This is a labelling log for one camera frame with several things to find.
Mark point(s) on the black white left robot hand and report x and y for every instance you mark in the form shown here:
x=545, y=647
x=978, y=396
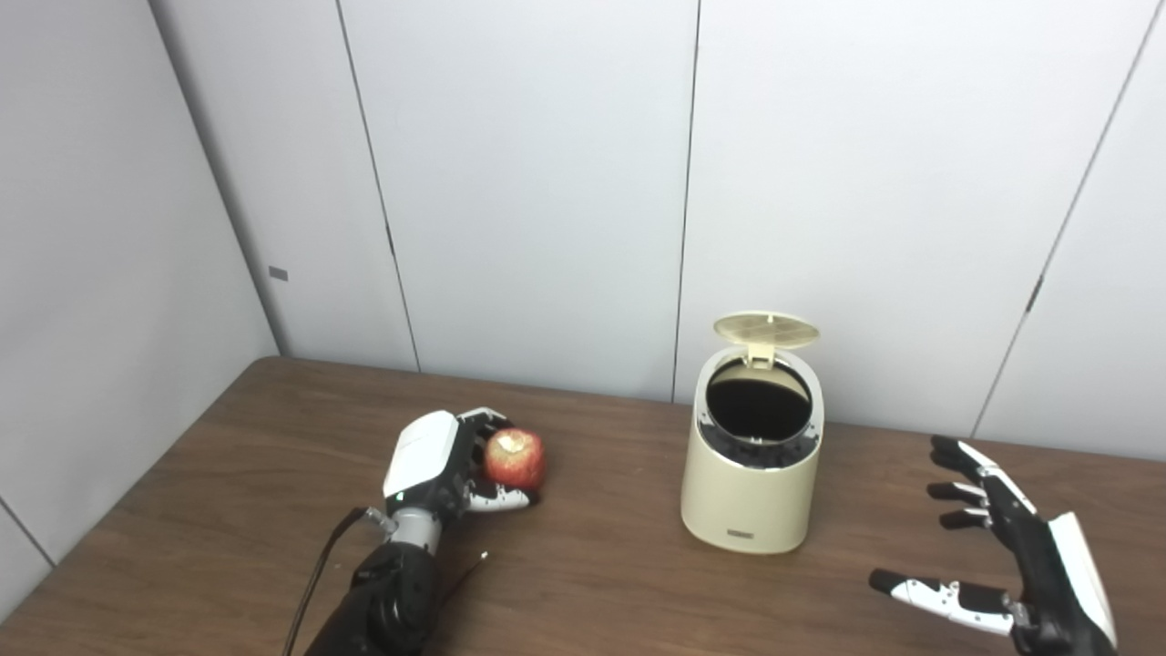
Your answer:
x=424, y=456

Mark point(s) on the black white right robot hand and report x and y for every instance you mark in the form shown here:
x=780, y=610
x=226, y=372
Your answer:
x=1048, y=574

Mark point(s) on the red apple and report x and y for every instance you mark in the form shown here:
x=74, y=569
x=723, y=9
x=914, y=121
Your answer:
x=515, y=458

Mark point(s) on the cream-colored lidded bin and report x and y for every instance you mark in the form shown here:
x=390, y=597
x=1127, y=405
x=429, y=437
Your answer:
x=747, y=501

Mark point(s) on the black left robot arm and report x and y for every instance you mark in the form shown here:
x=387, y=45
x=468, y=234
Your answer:
x=392, y=592

